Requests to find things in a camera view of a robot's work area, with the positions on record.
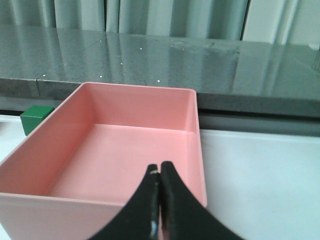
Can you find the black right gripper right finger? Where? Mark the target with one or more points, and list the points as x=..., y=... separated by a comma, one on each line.
x=182, y=215

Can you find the pink plastic bin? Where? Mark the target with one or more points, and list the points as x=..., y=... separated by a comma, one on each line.
x=77, y=169

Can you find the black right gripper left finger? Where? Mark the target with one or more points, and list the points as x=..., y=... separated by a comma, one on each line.
x=139, y=218

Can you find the green cube near bin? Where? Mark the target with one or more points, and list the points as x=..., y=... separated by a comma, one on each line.
x=33, y=116

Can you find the grey-green curtain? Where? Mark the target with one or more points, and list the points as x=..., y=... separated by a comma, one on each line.
x=283, y=22

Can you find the grey granite counter ledge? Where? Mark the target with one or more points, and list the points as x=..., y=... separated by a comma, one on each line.
x=47, y=63

